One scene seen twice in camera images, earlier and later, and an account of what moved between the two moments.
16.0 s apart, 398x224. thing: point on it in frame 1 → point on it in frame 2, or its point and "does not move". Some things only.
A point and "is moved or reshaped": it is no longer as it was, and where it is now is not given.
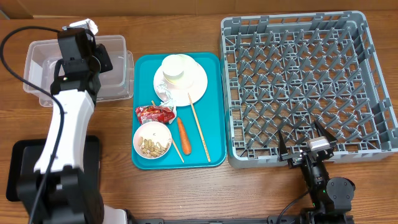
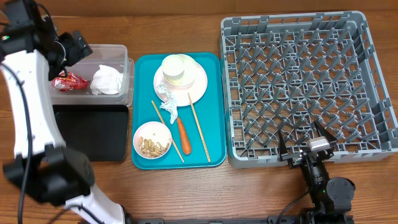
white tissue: [87, 23] → [106, 80]
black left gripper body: [101, 53] → [73, 53]
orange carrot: [187, 149] does not move
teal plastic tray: [199, 133] does not move
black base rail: [272, 219] does not move
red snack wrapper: [155, 113] is moved or reshaped
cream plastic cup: [173, 67] does not move
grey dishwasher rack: [282, 73] does not move
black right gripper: [323, 132] does not move
